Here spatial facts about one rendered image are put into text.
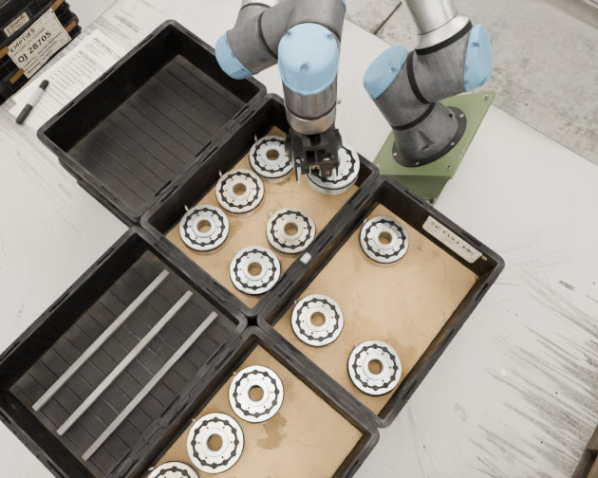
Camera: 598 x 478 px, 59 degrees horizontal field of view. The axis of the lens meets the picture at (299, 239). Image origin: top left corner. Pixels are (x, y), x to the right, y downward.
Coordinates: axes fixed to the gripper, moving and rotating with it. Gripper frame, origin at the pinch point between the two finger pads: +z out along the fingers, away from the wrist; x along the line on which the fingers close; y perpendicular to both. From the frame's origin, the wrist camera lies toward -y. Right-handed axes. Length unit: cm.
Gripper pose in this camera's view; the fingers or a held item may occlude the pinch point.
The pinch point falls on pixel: (314, 164)
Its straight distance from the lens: 99.3
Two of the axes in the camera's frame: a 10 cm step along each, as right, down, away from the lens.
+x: 9.9, -1.1, -0.3
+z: 0.6, 3.4, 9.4
